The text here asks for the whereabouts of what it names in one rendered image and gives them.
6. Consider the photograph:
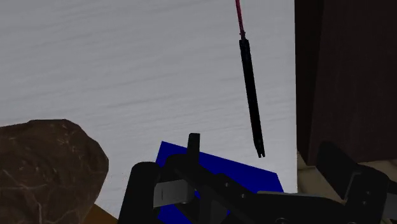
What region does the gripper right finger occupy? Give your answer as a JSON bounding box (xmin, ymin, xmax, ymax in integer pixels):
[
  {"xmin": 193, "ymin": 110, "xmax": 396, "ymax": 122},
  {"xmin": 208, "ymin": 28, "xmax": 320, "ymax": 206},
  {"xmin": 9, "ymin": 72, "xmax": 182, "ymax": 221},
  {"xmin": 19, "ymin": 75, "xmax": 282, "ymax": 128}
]
[{"xmin": 316, "ymin": 141, "xmax": 397, "ymax": 224}]

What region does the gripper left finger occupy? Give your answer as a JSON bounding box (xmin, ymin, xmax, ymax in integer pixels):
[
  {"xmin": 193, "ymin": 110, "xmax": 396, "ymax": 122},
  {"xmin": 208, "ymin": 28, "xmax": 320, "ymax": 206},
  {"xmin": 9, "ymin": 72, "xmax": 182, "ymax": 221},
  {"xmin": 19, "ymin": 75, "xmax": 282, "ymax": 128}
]
[{"xmin": 118, "ymin": 132, "xmax": 259, "ymax": 224}]

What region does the brown veined rock-shaped lump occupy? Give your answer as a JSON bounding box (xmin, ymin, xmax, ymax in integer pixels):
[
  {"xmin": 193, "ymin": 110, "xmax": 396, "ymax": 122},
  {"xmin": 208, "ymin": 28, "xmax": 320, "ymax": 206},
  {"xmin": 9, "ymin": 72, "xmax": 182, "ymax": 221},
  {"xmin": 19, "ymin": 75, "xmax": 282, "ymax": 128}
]
[{"xmin": 0, "ymin": 118, "xmax": 110, "ymax": 224}]

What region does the blue flat book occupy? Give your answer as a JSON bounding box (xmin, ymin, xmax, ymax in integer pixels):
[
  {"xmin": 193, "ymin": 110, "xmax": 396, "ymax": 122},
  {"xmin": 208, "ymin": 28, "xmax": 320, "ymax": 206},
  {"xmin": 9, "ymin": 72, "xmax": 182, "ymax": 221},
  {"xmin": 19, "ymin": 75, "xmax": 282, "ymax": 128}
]
[{"xmin": 155, "ymin": 141, "xmax": 284, "ymax": 224}]

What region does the dark brown wooden cabinet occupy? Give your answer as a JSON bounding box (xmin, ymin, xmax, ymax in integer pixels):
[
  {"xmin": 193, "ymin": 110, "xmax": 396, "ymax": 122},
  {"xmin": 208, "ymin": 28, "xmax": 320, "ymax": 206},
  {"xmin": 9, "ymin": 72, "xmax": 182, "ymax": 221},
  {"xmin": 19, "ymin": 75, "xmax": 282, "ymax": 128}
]
[{"xmin": 294, "ymin": 0, "xmax": 397, "ymax": 167}]

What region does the slim black tool, red handle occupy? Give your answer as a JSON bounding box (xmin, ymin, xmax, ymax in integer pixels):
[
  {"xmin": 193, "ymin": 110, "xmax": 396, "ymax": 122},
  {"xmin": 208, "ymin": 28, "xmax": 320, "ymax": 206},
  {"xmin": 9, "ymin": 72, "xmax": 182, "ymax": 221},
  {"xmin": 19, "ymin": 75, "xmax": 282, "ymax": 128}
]
[{"xmin": 234, "ymin": 0, "xmax": 266, "ymax": 158}]

